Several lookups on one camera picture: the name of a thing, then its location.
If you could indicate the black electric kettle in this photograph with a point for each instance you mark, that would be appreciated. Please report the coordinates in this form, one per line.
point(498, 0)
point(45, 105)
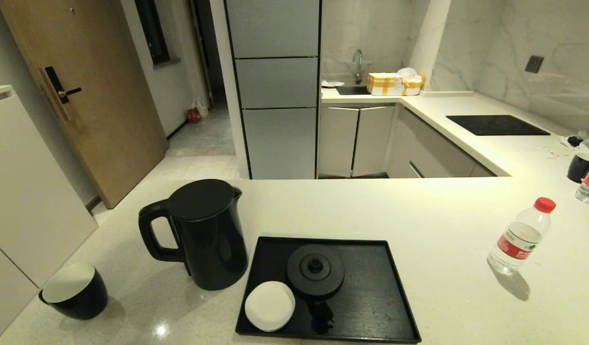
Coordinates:
point(208, 239)

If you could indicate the black cup white inside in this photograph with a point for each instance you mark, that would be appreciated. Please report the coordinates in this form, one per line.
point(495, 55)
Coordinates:
point(578, 168)
point(79, 299)

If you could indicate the black round kettle base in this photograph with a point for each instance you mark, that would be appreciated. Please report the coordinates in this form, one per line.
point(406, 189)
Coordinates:
point(315, 278)

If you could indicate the grey cabinet door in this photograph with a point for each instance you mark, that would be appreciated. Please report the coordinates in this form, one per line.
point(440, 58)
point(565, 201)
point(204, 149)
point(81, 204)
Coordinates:
point(373, 143)
point(336, 143)

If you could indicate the tall grey refrigerator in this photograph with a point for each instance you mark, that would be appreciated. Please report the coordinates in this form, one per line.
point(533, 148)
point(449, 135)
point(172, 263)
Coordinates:
point(275, 96)

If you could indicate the white cloth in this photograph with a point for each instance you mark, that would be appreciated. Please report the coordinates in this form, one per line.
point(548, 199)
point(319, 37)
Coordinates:
point(332, 84)

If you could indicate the dark sink basin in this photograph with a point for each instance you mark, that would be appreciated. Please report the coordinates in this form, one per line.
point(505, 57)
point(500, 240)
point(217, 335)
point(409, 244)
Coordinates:
point(352, 90)

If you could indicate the white plastic bag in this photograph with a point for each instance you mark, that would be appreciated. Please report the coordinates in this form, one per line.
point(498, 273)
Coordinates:
point(201, 105)

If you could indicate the red bag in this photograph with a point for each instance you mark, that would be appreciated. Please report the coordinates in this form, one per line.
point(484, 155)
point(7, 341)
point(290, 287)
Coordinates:
point(194, 116)

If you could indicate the chrome faucet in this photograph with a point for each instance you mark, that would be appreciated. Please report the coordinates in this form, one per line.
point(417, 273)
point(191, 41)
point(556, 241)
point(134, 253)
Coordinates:
point(357, 64)

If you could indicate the grey drawer cabinet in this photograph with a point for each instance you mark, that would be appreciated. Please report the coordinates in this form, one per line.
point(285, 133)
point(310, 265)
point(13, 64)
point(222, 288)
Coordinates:
point(428, 153)

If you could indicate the white saucer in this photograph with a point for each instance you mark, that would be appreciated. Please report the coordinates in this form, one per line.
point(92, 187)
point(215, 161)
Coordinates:
point(269, 306)

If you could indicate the small cardboard box yellow tape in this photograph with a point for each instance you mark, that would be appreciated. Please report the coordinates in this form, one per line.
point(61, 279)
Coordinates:
point(412, 86)

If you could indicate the black rectangular tray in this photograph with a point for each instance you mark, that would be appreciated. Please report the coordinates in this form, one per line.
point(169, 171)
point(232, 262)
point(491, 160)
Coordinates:
point(371, 297)

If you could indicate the crumpled white bag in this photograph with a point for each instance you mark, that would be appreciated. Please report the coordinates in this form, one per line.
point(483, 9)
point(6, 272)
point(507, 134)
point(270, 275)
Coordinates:
point(407, 72)

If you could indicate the dark window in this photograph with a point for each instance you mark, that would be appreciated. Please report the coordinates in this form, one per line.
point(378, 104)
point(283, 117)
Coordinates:
point(153, 33)

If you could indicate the black induction cooktop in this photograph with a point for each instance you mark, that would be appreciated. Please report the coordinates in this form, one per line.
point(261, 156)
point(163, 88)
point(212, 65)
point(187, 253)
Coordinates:
point(495, 125)

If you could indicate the wooden door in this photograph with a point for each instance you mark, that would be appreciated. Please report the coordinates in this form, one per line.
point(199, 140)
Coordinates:
point(98, 96)

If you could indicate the white cabinet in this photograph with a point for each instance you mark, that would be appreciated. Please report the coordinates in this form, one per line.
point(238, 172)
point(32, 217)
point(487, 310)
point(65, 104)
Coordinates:
point(26, 191)

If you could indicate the small black object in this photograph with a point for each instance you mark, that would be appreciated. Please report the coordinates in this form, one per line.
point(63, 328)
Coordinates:
point(573, 141)

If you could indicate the grey wall socket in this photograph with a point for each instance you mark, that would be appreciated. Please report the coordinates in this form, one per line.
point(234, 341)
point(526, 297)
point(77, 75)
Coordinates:
point(534, 64)

